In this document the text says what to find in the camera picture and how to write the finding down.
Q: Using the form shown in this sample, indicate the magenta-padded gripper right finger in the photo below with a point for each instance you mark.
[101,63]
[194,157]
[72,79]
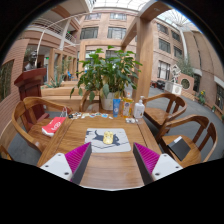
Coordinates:
[165,166]

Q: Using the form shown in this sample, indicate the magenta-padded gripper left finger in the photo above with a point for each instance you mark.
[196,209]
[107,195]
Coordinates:
[58,166]

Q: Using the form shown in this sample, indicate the yellow computer mouse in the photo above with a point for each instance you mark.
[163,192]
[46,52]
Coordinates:
[108,137]

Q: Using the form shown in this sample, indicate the grey cat-print mouse pad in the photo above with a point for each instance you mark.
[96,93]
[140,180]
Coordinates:
[100,145]

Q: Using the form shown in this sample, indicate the black notebook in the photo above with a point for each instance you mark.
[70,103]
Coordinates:
[180,148]

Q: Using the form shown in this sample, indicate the red paper shopping bag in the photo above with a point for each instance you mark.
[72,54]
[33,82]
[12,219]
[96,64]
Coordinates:
[53,126]

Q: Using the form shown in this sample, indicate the small black round object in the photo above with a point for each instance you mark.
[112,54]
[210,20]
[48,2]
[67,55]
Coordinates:
[70,116]

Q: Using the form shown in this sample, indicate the white key charm bundle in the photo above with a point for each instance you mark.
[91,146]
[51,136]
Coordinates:
[76,115]

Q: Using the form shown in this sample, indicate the small clear plastic bag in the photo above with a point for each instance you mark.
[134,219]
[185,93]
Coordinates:
[130,120]

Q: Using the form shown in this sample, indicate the beige sticker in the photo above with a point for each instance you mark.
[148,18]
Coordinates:
[85,115]

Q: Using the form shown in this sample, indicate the blue-rimmed oval sticker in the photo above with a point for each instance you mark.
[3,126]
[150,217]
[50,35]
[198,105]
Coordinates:
[97,114]
[92,115]

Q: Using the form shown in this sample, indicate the white pump bottle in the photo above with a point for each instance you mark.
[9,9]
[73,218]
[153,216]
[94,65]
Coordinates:
[139,109]

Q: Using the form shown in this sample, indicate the light blue sticker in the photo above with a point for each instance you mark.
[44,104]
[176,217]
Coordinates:
[104,115]

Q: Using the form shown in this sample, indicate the yellow dish soap bottle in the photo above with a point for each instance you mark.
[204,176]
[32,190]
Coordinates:
[127,107]

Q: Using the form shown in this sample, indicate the small white sticker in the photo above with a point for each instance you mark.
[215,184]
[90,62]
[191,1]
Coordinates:
[110,117]

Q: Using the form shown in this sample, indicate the wooden planter box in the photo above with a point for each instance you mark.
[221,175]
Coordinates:
[61,91]

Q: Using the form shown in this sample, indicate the blue squeeze tube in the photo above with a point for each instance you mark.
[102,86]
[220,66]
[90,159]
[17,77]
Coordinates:
[116,107]

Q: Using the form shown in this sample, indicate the yellow flower potted plant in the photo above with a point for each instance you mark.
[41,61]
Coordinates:
[201,97]

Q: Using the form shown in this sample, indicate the spiky green agave plant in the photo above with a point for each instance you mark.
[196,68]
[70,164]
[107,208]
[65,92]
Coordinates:
[55,81]

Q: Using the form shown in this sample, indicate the green plant in white pot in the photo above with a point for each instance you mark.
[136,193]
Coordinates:
[106,73]

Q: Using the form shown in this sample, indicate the dark bust statue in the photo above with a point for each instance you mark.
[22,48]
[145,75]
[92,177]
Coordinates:
[31,61]

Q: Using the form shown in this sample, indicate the dark red wooden pedestal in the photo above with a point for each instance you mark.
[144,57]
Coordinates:
[31,90]

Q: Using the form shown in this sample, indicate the white sculpture on pedestal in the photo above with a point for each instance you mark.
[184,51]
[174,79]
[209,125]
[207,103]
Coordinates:
[173,83]

